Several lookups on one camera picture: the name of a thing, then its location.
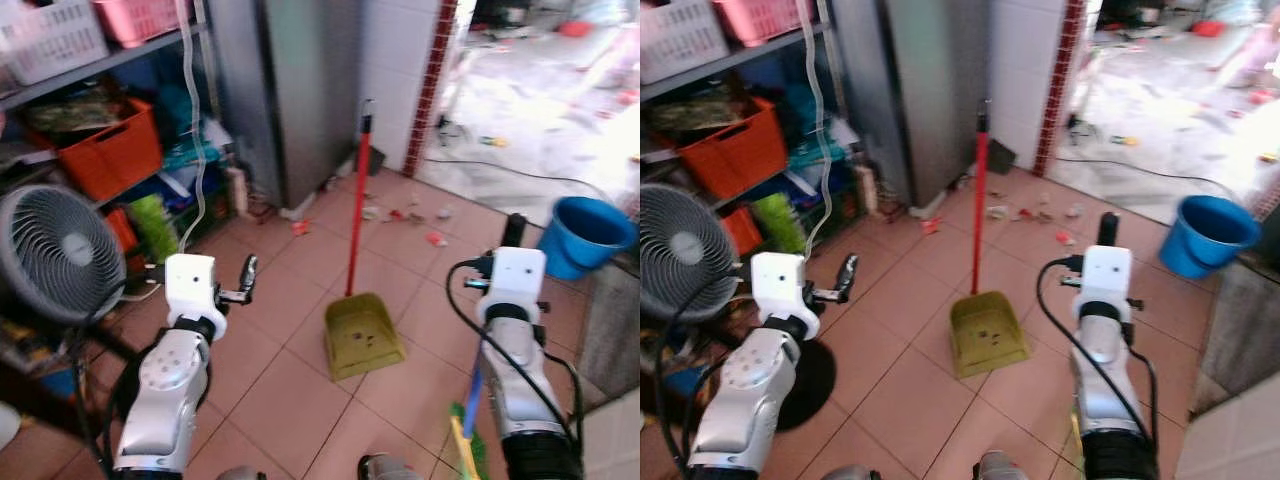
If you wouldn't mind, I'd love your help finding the grey metal shelf rack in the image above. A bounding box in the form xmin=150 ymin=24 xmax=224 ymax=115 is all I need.
xmin=0 ymin=0 xmax=246 ymax=261
xmin=640 ymin=0 xmax=871 ymax=261

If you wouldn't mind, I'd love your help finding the olive dustpan with red handle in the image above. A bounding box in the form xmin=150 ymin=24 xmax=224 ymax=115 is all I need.
xmin=947 ymin=100 xmax=1032 ymax=380
xmin=322 ymin=100 xmax=407 ymax=382

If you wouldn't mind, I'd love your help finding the large orange plastic crate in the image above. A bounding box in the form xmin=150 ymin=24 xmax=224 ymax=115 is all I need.
xmin=677 ymin=97 xmax=790 ymax=201
xmin=55 ymin=97 xmax=166 ymax=203

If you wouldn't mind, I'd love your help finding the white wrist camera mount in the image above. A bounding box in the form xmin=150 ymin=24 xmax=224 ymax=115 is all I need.
xmin=486 ymin=246 xmax=547 ymax=327
xmin=163 ymin=253 xmax=229 ymax=339
xmin=1079 ymin=245 xmax=1134 ymax=323
xmin=749 ymin=252 xmax=818 ymax=339

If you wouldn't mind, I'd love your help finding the grey round fan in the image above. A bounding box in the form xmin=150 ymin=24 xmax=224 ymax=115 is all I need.
xmin=0 ymin=184 xmax=128 ymax=327
xmin=640 ymin=184 xmax=740 ymax=324

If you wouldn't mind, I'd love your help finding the blue plastic bucket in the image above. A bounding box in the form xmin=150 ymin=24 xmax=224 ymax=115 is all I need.
xmin=536 ymin=196 xmax=638 ymax=282
xmin=1159 ymin=195 xmax=1264 ymax=280

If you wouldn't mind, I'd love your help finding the olive patterned bundle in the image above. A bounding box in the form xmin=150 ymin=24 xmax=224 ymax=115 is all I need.
xmin=25 ymin=88 xmax=129 ymax=136
xmin=650 ymin=88 xmax=756 ymax=133

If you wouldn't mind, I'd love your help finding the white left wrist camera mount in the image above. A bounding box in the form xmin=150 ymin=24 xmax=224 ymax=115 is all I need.
xmin=163 ymin=253 xmax=229 ymax=339
xmin=749 ymin=252 xmax=818 ymax=339

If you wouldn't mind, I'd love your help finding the white plastic basket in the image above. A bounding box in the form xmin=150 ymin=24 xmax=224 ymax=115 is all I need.
xmin=0 ymin=0 xmax=111 ymax=87
xmin=640 ymin=0 xmax=729 ymax=85

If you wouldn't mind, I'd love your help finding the white hose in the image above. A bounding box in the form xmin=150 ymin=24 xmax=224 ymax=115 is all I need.
xmin=174 ymin=0 xmax=219 ymax=255
xmin=797 ymin=0 xmax=839 ymax=257

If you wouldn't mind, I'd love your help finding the pink plastic basket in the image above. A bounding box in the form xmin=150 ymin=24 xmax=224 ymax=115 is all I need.
xmin=712 ymin=0 xmax=811 ymax=49
xmin=92 ymin=0 xmax=193 ymax=49

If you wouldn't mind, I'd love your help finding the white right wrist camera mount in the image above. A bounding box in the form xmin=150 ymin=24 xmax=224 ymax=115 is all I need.
xmin=1079 ymin=245 xmax=1134 ymax=323
xmin=486 ymin=246 xmax=547 ymax=327

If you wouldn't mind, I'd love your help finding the long black floor cable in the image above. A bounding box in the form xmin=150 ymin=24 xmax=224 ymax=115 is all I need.
xmin=423 ymin=155 xmax=613 ymax=204
xmin=1048 ymin=155 xmax=1241 ymax=204

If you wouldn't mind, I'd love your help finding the green broom with blue handle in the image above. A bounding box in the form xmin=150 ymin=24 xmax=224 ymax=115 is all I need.
xmin=446 ymin=365 xmax=493 ymax=480
xmin=1068 ymin=410 xmax=1089 ymax=476

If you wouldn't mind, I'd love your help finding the small orange plastic crate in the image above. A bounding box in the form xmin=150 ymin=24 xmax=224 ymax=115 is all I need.
xmin=104 ymin=206 xmax=141 ymax=253
xmin=722 ymin=205 xmax=766 ymax=256

